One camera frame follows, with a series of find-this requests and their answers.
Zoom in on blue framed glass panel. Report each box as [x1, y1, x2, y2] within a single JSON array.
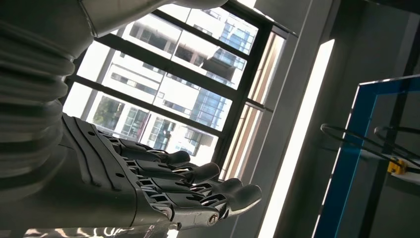
[[311, 73, 420, 238]]

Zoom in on white ceiling light strip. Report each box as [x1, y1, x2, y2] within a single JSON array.
[[258, 39, 336, 238]]

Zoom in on black looped cable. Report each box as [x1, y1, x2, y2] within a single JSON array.
[[319, 123, 420, 175]]

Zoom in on black window frame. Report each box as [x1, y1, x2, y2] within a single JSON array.
[[60, 0, 298, 179]]

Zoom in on yellow cable connector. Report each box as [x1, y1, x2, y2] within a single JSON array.
[[386, 157, 408, 176]]

